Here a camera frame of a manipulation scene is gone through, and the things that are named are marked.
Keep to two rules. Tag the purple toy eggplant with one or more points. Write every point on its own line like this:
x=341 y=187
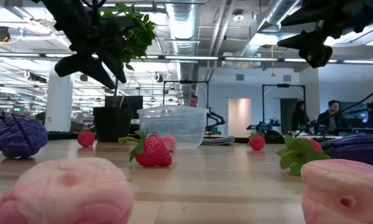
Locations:
x=360 y=155

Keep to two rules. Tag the black ceiling device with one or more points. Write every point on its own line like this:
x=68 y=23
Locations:
x=1 y=33

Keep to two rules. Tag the toy strawberry with broad leaves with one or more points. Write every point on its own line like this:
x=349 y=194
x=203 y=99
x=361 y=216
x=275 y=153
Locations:
x=298 y=154

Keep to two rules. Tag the silver ventilation duct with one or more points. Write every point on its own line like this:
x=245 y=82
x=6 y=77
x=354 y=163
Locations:
x=183 y=25
x=273 y=15

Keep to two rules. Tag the white pillar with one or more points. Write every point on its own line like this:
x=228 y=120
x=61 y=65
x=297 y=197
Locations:
x=59 y=102

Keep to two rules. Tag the potted green plant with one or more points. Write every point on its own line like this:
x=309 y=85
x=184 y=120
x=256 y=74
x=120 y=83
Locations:
x=112 y=124

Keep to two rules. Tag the black background robot arm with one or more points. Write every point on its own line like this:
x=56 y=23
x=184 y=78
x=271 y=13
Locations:
x=216 y=118

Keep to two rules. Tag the blue robot equipment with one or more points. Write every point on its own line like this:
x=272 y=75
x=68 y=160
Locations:
x=264 y=126

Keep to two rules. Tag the clear plastic tupperware container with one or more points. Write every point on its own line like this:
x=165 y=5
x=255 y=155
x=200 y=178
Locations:
x=186 y=124

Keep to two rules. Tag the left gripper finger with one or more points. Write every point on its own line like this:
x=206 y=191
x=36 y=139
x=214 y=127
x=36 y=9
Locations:
x=119 y=71
x=105 y=74

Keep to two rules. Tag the grey folded cloth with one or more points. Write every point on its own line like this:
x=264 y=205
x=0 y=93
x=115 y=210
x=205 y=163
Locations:
x=219 y=140

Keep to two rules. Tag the grey wall vent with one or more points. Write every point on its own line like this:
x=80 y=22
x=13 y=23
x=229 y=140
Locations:
x=240 y=77
x=286 y=78

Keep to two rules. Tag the dark door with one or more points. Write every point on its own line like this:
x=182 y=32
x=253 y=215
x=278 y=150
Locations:
x=285 y=115

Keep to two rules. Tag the dark background monitor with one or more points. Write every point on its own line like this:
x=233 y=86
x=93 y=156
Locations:
x=357 y=118

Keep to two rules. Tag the person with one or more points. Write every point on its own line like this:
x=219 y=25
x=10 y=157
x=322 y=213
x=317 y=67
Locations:
x=331 y=116
x=193 y=101
x=299 y=116

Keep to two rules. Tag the pink toy peach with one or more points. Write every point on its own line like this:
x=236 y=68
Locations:
x=171 y=143
x=65 y=193
x=342 y=193

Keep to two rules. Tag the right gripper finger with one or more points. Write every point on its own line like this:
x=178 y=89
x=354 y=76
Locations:
x=301 y=19
x=298 y=42

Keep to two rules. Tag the black background rig frame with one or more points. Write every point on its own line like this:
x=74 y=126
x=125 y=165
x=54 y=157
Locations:
x=283 y=85
x=186 y=81

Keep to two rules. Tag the black aluminium table frame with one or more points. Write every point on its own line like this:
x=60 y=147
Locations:
x=62 y=135

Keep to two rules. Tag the pale door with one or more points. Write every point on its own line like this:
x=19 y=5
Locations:
x=239 y=118

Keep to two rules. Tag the red toy strawberry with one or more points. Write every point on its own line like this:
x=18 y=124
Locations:
x=86 y=139
x=257 y=143

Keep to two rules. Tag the purple toy grape bunch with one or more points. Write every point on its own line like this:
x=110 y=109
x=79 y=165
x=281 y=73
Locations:
x=18 y=137

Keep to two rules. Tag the white ceiling sensor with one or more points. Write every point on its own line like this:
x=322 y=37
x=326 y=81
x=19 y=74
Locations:
x=238 y=17

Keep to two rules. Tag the toy strawberry with long stem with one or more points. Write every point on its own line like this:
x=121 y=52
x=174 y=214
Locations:
x=153 y=152

